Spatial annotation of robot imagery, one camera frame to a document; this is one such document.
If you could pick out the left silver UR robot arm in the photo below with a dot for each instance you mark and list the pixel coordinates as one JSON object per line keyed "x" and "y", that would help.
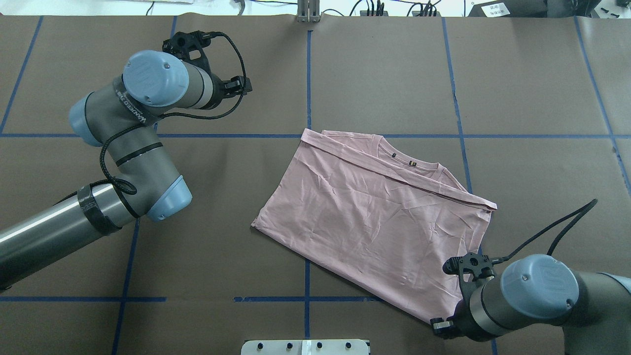
{"x": 193, "y": 71}

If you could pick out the pink Snoopy t-shirt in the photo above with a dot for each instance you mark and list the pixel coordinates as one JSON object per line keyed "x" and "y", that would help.
{"x": 353, "y": 204}

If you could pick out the right silver UR robot arm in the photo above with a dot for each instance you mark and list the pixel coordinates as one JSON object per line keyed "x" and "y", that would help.
{"x": 592, "y": 309}

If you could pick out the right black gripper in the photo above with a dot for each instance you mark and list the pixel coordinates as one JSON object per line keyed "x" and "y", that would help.
{"x": 459, "y": 319}

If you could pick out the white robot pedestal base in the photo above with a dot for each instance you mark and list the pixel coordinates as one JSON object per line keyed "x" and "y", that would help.
{"x": 307, "y": 347}

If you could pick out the aluminium frame post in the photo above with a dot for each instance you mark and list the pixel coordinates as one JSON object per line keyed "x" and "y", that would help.
{"x": 308, "y": 11}

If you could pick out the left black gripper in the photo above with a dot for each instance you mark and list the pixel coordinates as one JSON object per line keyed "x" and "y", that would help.
{"x": 220, "y": 93}

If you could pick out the black box with label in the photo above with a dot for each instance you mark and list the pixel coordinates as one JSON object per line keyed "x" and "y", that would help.
{"x": 509, "y": 8}

